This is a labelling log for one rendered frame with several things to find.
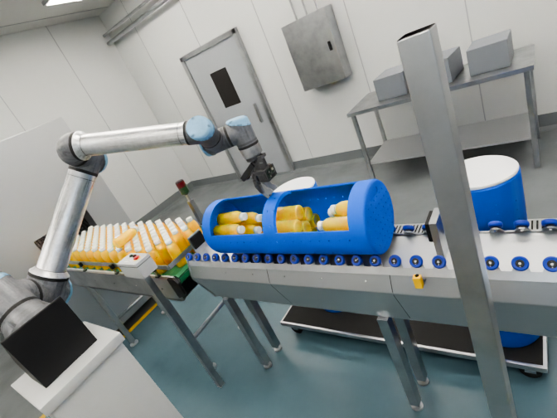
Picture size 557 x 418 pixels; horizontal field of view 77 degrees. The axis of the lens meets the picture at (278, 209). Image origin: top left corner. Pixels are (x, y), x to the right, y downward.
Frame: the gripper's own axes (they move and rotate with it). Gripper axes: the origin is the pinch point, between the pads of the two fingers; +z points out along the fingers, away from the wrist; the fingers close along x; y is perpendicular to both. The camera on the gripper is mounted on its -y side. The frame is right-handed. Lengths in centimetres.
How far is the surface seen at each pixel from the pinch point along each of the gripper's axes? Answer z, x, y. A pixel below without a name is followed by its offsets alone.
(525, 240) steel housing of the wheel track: 30, 6, 91
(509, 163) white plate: 19, 41, 87
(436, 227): 16, -5, 68
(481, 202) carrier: 26, 24, 78
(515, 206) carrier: 32, 30, 87
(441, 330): 108, 30, 46
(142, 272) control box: 20, -33, -77
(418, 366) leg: 108, 5, 40
